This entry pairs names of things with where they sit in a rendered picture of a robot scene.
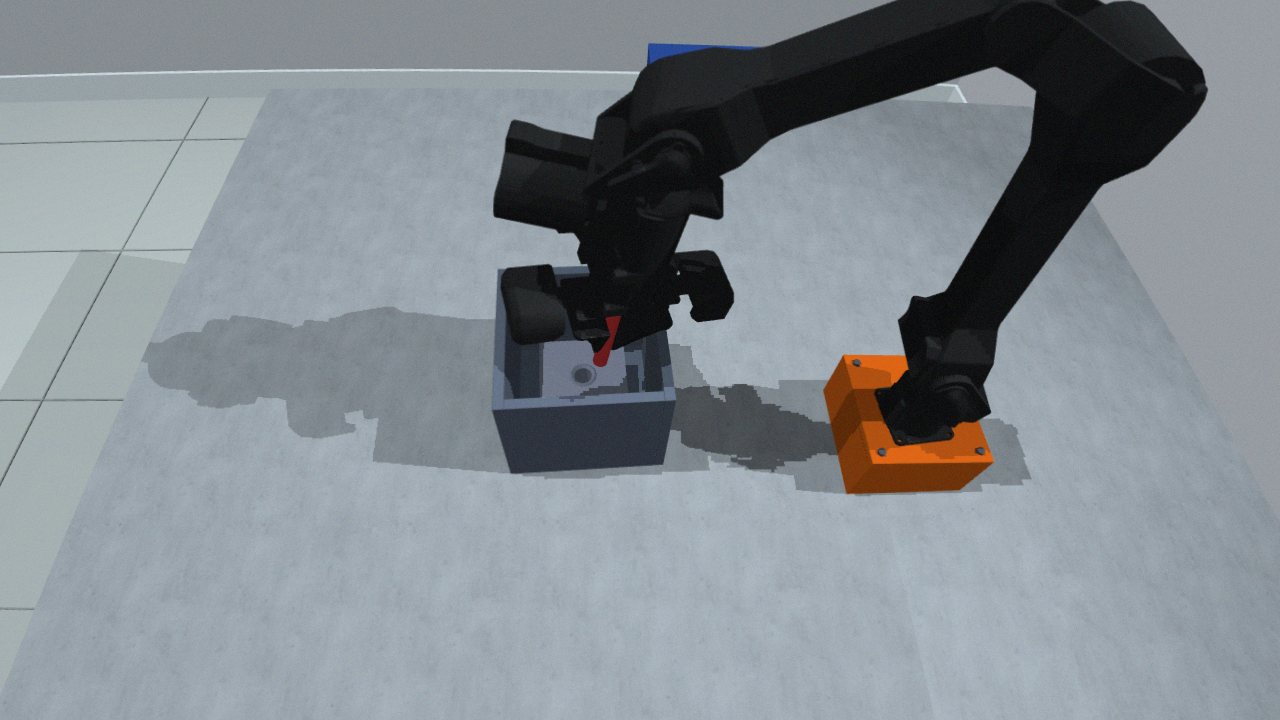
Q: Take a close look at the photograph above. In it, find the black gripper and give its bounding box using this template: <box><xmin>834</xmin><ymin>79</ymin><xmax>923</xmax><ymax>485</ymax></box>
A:
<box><xmin>500</xmin><ymin>217</ymin><xmax>733</xmax><ymax>354</ymax></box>

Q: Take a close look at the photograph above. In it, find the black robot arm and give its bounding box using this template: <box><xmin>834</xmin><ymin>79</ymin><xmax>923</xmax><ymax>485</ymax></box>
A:
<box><xmin>493</xmin><ymin>0</ymin><xmax>1208</xmax><ymax>446</ymax></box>

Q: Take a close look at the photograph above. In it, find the dark red peg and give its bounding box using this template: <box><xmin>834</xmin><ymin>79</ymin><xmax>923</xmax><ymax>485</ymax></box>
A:
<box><xmin>593</xmin><ymin>316</ymin><xmax>621</xmax><ymax>366</ymax></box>

